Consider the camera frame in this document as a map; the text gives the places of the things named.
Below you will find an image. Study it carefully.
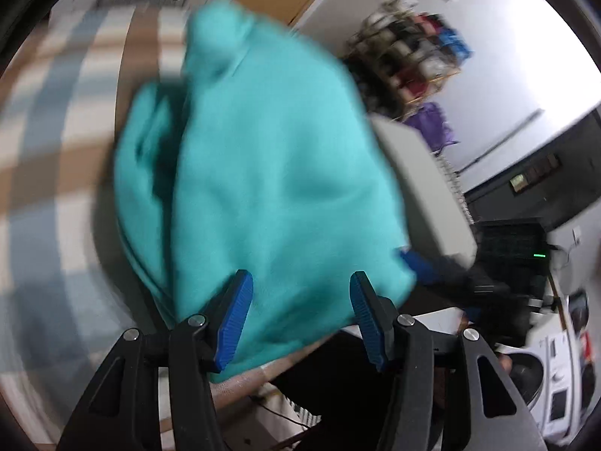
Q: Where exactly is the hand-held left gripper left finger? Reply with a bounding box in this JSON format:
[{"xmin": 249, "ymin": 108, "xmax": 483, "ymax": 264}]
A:
[{"xmin": 56, "ymin": 269, "xmax": 255, "ymax": 451}]

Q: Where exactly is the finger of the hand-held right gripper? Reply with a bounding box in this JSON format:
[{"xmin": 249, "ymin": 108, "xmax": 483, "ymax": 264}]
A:
[{"xmin": 399, "ymin": 249, "xmax": 441, "ymax": 288}]

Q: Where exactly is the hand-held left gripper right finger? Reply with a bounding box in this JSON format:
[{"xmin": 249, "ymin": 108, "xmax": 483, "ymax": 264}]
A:
[{"xmin": 350, "ymin": 271, "xmax": 548, "ymax": 451}]

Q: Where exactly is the teal zip jacket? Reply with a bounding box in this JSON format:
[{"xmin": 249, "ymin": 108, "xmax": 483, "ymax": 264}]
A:
[{"xmin": 114, "ymin": 0, "xmax": 418, "ymax": 383}]

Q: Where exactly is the black mesh computer case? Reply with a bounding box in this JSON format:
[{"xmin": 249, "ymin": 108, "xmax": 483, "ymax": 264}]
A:
[{"xmin": 476, "ymin": 218, "xmax": 550, "ymax": 293}]

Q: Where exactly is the person's black clothing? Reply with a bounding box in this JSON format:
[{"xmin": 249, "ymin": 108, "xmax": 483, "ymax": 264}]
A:
[{"xmin": 272, "ymin": 329, "xmax": 402, "ymax": 451}]

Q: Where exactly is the white appliance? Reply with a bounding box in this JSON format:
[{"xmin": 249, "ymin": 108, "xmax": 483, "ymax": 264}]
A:
[{"xmin": 493, "ymin": 291, "xmax": 598, "ymax": 447}]

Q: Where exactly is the purple bag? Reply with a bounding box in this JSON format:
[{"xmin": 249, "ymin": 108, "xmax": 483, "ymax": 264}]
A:
[{"xmin": 404, "ymin": 102, "xmax": 459, "ymax": 154}]

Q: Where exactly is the checkered bed blanket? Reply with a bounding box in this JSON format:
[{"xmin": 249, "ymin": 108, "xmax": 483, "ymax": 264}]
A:
[{"xmin": 0, "ymin": 5, "xmax": 198, "ymax": 433}]

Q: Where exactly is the grey bed frame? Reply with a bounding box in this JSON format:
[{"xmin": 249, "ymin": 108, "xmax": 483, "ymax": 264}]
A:
[{"xmin": 371, "ymin": 115, "xmax": 478, "ymax": 264}]

